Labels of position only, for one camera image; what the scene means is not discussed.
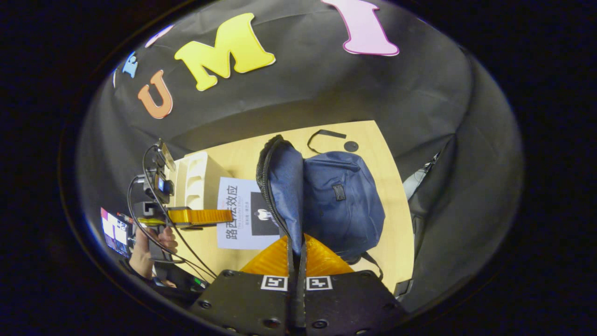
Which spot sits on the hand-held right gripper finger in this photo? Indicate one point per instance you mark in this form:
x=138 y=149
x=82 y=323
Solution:
x=302 y=266
x=291 y=266

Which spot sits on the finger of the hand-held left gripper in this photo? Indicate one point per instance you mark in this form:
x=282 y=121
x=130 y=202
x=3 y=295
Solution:
x=200 y=217

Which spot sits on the white bookshelf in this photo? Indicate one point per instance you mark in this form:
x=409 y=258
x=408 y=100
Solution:
x=200 y=182

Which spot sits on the white book with black panel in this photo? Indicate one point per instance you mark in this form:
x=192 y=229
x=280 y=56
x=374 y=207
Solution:
x=238 y=205

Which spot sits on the blue schoolbag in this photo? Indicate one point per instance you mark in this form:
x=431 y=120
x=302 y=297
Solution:
x=340 y=219

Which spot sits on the computer screen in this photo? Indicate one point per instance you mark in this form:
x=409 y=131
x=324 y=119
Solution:
x=114 y=231

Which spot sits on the black round disc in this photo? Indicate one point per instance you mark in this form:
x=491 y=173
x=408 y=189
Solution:
x=350 y=146

